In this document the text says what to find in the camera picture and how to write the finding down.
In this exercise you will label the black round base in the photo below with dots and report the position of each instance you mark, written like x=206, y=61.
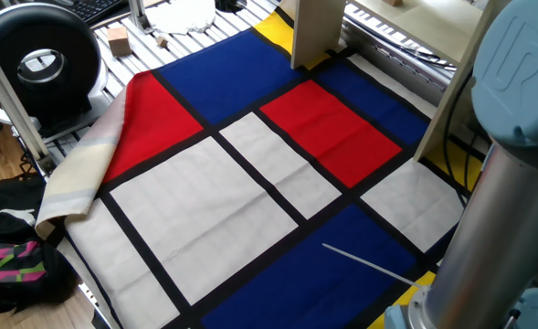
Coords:
x=229, y=4

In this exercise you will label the aluminium frame post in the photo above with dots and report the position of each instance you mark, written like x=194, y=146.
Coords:
x=138, y=16
x=3, y=100

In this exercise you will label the cream wooden shelf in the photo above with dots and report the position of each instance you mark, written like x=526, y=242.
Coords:
x=316, y=32

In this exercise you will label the light wooden cube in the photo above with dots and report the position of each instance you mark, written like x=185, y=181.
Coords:
x=119, y=41

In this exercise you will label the tiny wooden block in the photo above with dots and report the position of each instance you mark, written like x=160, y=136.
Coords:
x=161, y=41

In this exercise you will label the black backpack with neon pattern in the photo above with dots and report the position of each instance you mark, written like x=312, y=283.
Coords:
x=13, y=274

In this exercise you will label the white zip tie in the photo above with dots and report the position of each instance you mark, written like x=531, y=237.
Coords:
x=369, y=265

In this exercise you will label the white crumpled cloth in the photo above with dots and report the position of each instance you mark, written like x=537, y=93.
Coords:
x=182, y=16

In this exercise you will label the Mondrian pattern colour-block tablecloth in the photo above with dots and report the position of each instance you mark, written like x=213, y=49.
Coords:
x=250, y=205

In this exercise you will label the black keyboard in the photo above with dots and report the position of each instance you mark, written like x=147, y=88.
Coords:
x=95, y=7

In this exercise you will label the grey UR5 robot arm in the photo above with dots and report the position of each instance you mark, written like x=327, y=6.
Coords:
x=501, y=205

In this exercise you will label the black round fan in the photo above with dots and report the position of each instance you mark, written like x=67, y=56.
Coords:
x=45, y=68

